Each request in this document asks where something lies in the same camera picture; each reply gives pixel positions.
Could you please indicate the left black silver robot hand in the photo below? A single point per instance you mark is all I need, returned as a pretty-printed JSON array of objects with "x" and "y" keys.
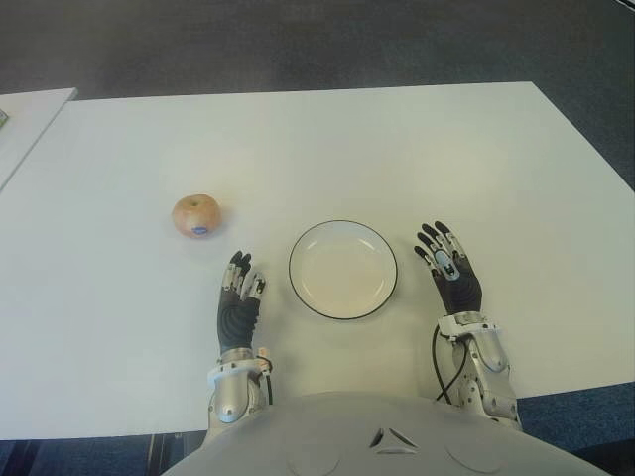
[{"x": 238, "y": 317}]

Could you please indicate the yellow-red apple with sticker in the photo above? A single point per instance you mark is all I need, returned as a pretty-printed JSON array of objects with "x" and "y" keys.
[{"x": 196, "y": 215}]

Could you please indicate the grey robot torso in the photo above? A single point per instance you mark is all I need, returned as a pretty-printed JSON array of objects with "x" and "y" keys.
[{"x": 347, "y": 436}]

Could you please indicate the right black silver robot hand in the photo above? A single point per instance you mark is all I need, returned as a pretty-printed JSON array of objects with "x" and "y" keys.
[{"x": 461, "y": 292}]

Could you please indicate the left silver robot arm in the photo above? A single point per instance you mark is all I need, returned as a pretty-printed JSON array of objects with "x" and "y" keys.
[{"x": 230, "y": 392}]

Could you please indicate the white plate with black rim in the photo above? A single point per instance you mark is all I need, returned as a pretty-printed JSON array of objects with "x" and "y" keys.
[{"x": 342, "y": 270}]

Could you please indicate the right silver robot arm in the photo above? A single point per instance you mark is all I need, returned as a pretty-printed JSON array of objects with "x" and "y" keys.
[{"x": 488, "y": 347}]

